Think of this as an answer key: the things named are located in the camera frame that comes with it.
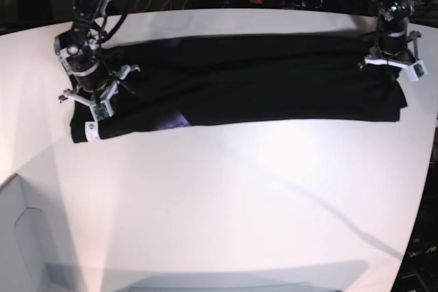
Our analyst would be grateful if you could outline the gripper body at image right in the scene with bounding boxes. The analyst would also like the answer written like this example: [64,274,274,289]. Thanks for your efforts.
[358,31,422,79]

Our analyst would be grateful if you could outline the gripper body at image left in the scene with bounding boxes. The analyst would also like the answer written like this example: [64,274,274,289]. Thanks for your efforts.
[58,64,141,114]

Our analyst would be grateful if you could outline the black T-shirt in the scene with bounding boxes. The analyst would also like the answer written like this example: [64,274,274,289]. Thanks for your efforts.
[68,34,409,144]

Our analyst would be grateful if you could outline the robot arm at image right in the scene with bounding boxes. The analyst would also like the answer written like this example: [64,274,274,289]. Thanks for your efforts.
[358,0,428,82]

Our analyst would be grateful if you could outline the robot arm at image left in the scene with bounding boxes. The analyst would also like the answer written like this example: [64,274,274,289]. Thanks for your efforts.
[54,0,140,122]

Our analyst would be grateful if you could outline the black power strip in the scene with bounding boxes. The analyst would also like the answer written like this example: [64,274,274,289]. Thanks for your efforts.
[227,0,324,10]

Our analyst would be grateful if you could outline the white box at left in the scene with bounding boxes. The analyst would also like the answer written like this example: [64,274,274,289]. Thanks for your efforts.
[0,172,90,292]

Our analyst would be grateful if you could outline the wrist camera at image left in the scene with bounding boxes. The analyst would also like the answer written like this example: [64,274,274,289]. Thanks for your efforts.
[90,103,114,122]

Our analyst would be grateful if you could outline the wrist camera at image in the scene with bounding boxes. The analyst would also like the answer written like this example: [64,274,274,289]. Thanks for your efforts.
[407,59,428,82]
[90,103,114,122]

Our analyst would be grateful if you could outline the wrist camera at image right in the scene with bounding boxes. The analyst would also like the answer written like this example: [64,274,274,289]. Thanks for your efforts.
[407,59,428,82]

